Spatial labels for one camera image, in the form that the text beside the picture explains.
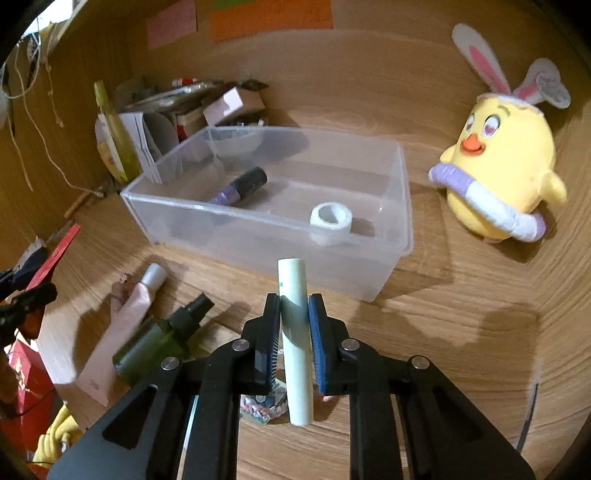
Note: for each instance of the yellow printed pouch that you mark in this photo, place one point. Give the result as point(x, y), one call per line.
point(105, 152)

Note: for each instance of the purple bottle black cap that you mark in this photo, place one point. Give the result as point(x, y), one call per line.
point(240, 187)

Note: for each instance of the floral square glass tile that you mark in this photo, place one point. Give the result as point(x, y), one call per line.
point(261, 406)

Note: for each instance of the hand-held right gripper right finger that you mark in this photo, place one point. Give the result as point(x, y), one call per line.
point(318, 346)

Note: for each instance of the red cardboard box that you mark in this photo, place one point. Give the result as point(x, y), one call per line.
point(25, 374)

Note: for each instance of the white tape roll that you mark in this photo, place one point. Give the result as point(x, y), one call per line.
point(331, 224)

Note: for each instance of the red packet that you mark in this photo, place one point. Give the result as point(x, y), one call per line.
point(57, 251)

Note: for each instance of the white folded papers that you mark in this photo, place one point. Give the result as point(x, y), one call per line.
point(147, 143)

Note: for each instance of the pink paper note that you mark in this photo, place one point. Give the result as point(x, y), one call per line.
point(171, 23)

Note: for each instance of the red and white marker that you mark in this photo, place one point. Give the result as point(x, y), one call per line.
point(188, 81)

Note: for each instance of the yellow chick plush toy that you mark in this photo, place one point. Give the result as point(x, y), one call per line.
point(503, 161)

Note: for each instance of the wooden stick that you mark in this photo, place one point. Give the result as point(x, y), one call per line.
point(78, 204)

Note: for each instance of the orange paper note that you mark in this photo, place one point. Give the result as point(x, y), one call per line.
point(272, 21)

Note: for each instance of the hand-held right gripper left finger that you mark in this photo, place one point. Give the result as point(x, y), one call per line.
point(270, 350)

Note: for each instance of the dark green spray bottle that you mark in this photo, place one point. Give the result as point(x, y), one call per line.
point(152, 344)

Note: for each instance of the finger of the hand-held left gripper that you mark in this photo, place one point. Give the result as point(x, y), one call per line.
point(25, 272)
point(32, 297)

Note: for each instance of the pink tube white cap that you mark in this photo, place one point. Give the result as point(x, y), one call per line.
point(124, 332)

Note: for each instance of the pale green tube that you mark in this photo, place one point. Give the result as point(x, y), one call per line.
point(295, 314)

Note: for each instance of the clear plastic storage box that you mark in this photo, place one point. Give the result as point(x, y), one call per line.
point(277, 226)

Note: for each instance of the green paper note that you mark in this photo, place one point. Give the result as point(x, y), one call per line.
point(231, 3)

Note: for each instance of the pink and white small box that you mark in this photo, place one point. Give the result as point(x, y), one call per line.
point(231, 106)

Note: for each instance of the yellow cloth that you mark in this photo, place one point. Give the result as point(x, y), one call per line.
point(57, 438)

